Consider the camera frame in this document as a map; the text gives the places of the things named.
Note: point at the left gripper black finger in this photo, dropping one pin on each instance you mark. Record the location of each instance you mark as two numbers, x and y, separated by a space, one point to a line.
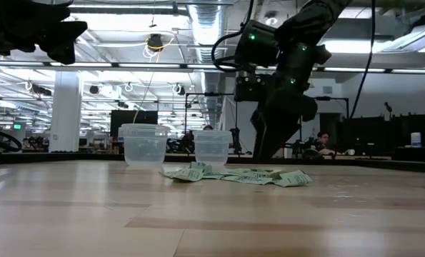
65 39

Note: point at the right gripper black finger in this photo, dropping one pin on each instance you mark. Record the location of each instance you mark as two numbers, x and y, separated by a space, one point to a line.
280 135
256 135

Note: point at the green patterned cloth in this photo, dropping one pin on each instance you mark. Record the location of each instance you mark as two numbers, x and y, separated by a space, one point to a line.
255 171

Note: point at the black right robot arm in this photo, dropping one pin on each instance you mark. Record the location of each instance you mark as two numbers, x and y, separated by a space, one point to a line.
315 18

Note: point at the person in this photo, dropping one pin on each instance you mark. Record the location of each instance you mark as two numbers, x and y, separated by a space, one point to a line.
321 141
208 127

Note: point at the clear plastic container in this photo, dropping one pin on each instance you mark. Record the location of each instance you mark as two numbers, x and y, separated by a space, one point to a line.
144 146
212 148

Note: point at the white pillar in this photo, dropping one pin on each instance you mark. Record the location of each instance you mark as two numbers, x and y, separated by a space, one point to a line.
65 110

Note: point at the white cup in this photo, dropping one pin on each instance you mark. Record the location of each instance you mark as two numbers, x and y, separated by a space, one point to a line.
350 152

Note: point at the black ceiling device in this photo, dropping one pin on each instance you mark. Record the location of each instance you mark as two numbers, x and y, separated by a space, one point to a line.
155 42

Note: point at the black equipment desk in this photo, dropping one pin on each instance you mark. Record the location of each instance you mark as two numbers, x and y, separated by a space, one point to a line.
394 132

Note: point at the white canister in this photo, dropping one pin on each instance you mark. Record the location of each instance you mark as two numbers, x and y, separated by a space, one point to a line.
416 139

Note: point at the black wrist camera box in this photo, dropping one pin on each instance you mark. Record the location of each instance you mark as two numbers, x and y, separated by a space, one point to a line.
253 88

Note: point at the black metal stand frame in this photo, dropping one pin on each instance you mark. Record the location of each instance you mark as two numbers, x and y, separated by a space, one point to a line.
208 94

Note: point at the silver ceiling duct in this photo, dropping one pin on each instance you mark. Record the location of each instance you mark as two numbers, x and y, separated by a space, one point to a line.
206 28

